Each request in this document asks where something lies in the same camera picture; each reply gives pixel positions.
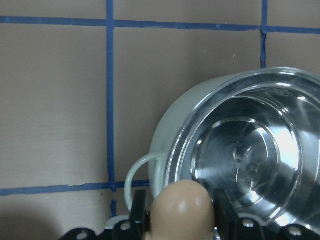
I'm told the pale green steel pot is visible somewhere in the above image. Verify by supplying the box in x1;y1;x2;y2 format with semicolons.
124;67;320;231

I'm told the brown egg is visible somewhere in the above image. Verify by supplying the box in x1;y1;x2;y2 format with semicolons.
145;180;215;240

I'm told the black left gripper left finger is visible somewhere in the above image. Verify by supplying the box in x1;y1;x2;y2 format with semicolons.
129;190;151;240

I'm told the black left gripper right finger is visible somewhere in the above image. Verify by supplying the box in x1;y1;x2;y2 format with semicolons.
213;189;263;240

